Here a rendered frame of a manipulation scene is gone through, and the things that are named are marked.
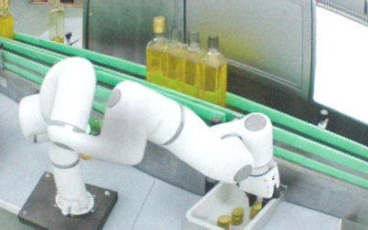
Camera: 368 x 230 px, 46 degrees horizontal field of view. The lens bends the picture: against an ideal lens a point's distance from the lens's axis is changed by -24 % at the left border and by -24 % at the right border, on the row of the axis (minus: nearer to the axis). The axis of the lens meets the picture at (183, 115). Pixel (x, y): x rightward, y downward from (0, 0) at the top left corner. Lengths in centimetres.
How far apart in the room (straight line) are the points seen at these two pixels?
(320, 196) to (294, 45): 44
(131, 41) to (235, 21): 45
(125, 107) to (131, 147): 7
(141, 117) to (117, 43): 97
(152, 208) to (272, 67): 51
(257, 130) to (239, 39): 47
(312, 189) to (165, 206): 42
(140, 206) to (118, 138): 56
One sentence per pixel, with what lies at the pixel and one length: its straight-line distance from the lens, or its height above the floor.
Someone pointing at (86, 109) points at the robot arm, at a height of 122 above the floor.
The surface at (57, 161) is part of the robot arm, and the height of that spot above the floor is 96.
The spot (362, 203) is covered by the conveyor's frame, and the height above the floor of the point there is 84.
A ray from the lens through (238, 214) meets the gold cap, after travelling 134.
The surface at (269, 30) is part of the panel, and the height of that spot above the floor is 116.
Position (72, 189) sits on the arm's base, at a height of 86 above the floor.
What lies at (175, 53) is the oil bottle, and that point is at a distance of 149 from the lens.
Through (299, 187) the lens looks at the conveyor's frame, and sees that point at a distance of 143.
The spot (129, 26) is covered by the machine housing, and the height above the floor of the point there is 103.
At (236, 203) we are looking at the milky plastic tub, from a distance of 145.
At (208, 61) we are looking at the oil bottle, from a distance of 144.
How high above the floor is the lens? 172
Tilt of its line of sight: 32 degrees down
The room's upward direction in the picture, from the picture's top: straight up
